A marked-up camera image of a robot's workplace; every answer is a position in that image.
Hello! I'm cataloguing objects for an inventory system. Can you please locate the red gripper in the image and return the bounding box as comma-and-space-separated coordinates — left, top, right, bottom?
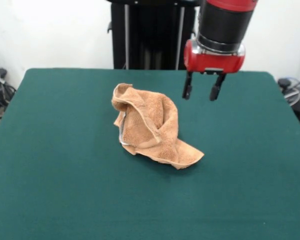
181, 39, 246, 102

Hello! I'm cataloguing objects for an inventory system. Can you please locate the orange terry towel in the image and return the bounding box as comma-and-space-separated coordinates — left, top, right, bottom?
111, 83, 206, 171

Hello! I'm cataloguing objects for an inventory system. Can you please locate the dark green table cloth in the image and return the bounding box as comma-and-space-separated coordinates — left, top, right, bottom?
0, 67, 300, 240

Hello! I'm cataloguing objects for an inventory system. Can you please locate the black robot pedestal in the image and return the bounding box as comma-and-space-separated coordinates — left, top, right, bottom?
105, 0, 203, 71

